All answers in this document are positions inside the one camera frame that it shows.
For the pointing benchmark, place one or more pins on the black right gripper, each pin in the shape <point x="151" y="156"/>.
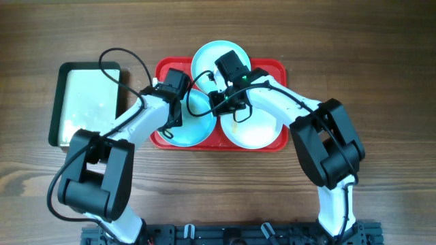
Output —
<point x="217" y="106"/>

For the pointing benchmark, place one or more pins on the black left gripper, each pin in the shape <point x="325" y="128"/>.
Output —
<point x="176" y="122"/>

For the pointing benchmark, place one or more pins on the light blue plate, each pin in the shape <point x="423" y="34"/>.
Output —
<point x="204" y="60"/>
<point x="194" y="130"/>

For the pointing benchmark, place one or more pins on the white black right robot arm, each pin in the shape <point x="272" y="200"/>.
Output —
<point x="326" y="143"/>

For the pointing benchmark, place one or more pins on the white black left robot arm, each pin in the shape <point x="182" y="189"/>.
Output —
<point x="96" y="178"/>

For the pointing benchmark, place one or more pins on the red plastic tray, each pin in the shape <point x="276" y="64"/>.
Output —
<point x="217" y="140"/>

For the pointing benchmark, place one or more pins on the dark green water tray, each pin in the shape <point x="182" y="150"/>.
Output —
<point x="85" y="98"/>

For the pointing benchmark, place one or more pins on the white plate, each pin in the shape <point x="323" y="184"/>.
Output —
<point x="251" y="130"/>

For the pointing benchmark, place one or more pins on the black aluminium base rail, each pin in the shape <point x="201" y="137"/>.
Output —
<point x="291" y="234"/>

